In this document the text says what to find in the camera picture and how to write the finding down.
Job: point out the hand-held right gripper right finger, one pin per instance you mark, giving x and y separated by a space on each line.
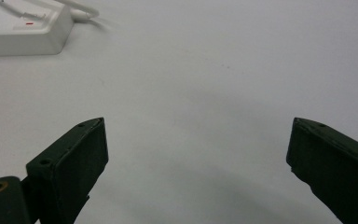
332 168

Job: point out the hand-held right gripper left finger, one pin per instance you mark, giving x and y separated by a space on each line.
71 165

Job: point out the white power strip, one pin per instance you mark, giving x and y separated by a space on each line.
21 29

